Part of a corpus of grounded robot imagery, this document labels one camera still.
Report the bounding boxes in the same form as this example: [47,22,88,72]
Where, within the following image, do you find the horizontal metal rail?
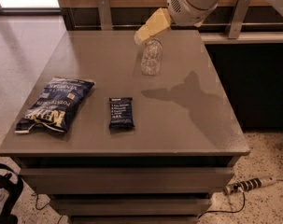
[74,22,283,32]

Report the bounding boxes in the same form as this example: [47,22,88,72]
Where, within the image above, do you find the dark blue snack bar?
[109,97,134,129]

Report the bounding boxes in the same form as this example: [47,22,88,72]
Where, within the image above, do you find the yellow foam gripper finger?
[134,7,172,45]

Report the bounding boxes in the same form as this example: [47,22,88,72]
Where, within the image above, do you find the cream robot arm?
[134,0,283,45]

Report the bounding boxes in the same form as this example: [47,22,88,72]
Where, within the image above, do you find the metal rail bracket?
[96,0,113,31]
[226,0,251,39]

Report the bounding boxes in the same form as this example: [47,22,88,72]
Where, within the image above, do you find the clear plastic water bottle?
[141,39,163,76]

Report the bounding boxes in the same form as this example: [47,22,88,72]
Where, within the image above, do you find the grey drawer cabinet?
[0,31,249,224]

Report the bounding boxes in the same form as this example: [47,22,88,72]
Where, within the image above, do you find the thin black floor cable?
[31,192,51,211]

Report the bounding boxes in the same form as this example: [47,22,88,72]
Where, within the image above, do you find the black bag with straps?
[0,163,23,224]

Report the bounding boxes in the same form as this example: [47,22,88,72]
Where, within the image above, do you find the left metal rail bracket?
[96,0,113,31]

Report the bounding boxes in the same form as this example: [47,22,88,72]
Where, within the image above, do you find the black power cable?
[197,190,247,219]

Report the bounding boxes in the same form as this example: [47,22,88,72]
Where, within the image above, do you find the white power strip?
[224,176,276,195]

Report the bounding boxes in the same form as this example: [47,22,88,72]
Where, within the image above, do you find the blue potato chips bag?
[15,77,94,133]

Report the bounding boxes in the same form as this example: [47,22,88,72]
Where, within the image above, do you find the right metal rail bracket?
[226,0,251,39]

